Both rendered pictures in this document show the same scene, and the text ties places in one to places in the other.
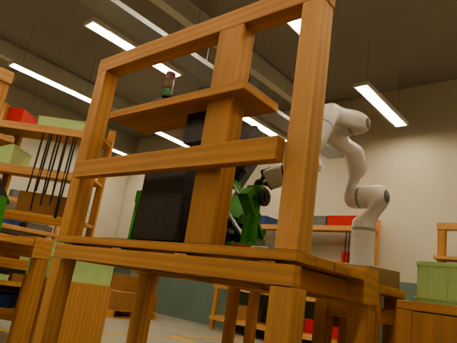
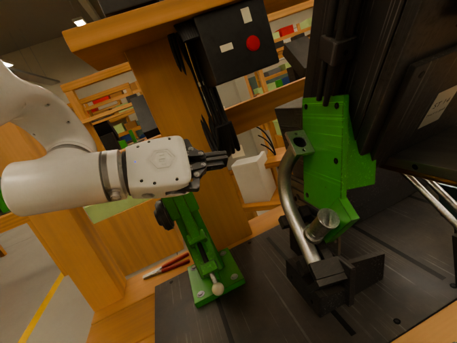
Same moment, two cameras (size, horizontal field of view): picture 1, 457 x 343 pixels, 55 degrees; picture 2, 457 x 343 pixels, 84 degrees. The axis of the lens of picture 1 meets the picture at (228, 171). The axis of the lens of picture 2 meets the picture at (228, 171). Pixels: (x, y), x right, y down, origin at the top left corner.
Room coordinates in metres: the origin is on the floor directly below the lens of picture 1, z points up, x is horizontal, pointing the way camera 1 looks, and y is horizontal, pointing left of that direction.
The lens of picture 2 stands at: (2.31, -0.49, 1.35)
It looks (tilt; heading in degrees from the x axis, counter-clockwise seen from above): 18 degrees down; 129
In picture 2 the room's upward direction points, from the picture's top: 21 degrees counter-clockwise
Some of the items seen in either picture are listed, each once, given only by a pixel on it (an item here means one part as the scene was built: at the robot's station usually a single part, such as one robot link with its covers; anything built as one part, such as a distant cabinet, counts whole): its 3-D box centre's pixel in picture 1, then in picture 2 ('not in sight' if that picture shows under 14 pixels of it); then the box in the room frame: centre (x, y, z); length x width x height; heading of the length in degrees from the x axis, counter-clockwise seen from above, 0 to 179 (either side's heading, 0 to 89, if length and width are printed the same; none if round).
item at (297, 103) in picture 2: (172, 208); (349, 147); (2.17, 0.25, 1.07); 0.30 x 0.18 x 0.34; 49
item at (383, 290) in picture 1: (360, 288); not in sight; (2.27, -0.74, 0.83); 0.32 x 0.32 x 0.04; 44
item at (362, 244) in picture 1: (362, 249); not in sight; (2.26, -0.74, 1.02); 0.19 x 0.19 x 0.18
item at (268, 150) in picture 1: (158, 161); (266, 107); (1.92, 0.32, 1.23); 1.30 x 0.05 x 0.09; 49
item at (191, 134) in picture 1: (207, 131); (232, 46); (1.97, 0.13, 1.42); 0.17 x 0.12 x 0.15; 49
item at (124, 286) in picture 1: (122, 295); not in sight; (8.67, 1.61, 0.37); 1.20 x 0.80 x 0.74; 145
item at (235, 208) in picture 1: (229, 198); (336, 149); (2.20, -0.02, 1.17); 0.13 x 0.12 x 0.20; 49
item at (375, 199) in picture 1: (370, 207); not in sight; (2.23, -0.75, 1.24); 0.19 x 0.12 x 0.24; 44
